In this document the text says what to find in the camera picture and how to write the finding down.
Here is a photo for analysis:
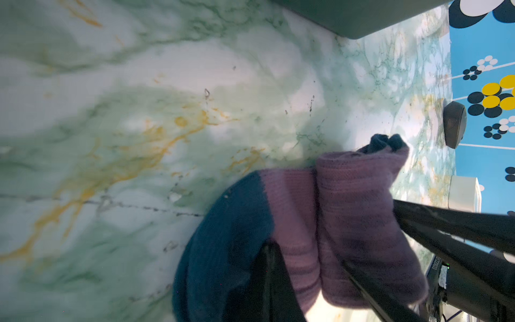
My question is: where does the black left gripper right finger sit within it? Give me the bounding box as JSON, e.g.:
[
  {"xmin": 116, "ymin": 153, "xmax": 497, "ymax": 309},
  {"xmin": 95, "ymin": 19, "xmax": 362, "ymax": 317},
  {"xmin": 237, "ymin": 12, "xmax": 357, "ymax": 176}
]
[{"xmin": 341, "ymin": 199, "xmax": 515, "ymax": 322}]

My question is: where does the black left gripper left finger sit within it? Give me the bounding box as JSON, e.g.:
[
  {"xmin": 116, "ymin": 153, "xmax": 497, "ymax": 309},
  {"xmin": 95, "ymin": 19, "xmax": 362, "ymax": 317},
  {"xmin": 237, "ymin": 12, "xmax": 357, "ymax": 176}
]
[{"xmin": 237, "ymin": 241, "xmax": 306, "ymax": 322}]

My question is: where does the purple teal sock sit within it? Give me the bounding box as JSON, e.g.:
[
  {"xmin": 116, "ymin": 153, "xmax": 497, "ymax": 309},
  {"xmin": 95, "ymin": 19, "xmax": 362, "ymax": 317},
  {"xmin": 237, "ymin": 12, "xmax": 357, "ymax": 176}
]
[{"xmin": 172, "ymin": 134, "xmax": 429, "ymax": 321}]

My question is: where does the green compartment tray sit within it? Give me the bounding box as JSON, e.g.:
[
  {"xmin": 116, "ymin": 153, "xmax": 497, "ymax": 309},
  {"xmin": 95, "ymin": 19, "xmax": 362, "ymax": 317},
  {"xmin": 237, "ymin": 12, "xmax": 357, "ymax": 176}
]
[{"xmin": 277, "ymin": 0, "xmax": 446, "ymax": 40}]

